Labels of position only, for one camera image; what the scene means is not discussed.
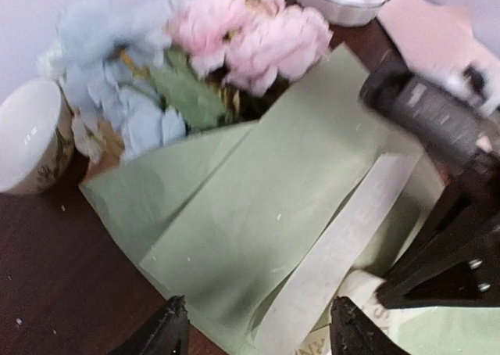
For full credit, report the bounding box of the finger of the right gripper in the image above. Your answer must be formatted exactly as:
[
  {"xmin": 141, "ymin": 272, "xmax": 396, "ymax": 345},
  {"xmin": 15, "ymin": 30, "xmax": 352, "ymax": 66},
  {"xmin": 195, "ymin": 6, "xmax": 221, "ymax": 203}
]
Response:
[{"xmin": 376, "ymin": 214, "xmax": 499, "ymax": 308}]

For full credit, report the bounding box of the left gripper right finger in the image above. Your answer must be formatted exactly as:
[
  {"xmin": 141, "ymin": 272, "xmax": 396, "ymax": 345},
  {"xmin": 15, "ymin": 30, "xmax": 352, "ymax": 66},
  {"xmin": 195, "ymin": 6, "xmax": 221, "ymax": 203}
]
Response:
[{"xmin": 330, "ymin": 296, "xmax": 409, "ymax": 355}]

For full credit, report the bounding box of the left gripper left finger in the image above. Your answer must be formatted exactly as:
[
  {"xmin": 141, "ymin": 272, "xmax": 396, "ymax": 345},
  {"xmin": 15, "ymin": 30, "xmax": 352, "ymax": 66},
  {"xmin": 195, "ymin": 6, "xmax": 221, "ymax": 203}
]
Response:
[{"xmin": 109, "ymin": 296, "xmax": 190, "ymax": 355}]

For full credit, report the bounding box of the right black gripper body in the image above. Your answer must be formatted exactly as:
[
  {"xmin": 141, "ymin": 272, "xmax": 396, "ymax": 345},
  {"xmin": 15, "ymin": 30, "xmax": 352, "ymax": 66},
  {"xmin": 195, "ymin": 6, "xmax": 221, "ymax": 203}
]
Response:
[{"xmin": 437, "ymin": 155, "xmax": 499, "ymax": 261}]

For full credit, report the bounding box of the beige printed ribbon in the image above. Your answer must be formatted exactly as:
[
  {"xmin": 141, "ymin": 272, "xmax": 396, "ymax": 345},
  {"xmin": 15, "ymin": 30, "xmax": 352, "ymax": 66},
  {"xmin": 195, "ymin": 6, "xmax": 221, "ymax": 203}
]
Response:
[{"xmin": 254, "ymin": 152, "xmax": 419, "ymax": 354}]

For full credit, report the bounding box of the green wrapping paper sheet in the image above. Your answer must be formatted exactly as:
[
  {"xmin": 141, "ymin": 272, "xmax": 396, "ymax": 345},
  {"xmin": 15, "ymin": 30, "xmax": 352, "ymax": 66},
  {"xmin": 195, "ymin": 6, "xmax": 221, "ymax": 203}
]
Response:
[{"xmin": 81, "ymin": 46, "xmax": 499, "ymax": 354}]

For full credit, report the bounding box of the blue fake flower stem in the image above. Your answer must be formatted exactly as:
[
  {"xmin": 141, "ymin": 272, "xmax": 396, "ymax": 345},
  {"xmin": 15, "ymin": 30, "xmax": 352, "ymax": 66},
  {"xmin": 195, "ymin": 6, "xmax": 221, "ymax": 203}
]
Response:
[{"xmin": 37, "ymin": 0, "xmax": 187, "ymax": 164}]

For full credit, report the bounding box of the pink carnation fake flower stem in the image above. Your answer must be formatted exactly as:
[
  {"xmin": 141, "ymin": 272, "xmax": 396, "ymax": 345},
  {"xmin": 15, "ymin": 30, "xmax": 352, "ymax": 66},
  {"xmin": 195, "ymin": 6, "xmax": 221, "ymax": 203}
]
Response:
[{"xmin": 166, "ymin": 0, "xmax": 333, "ymax": 96}]

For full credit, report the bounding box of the pink wrapping paper sheet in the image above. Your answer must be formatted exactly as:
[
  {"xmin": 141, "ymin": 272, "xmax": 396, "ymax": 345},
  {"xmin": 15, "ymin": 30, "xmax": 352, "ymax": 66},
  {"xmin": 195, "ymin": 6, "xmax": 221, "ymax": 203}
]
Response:
[{"xmin": 374, "ymin": 0, "xmax": 500, "ymax": 82}]

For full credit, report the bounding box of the white patterned ceramic bowl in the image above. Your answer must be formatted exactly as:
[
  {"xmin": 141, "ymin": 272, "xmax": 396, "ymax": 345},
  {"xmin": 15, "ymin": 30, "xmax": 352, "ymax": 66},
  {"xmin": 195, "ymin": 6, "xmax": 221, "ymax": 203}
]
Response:
[{"xmin": 1, "ymin": 79, "xmax": 74, "ymax": 195}]

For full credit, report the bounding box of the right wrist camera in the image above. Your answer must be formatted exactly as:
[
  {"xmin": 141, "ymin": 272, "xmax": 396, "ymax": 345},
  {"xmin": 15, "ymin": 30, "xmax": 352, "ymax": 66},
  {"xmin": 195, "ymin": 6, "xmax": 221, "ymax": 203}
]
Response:
[{"xmin": 359, "ymin": 60, "xmax": 499, "ymax": 170}]

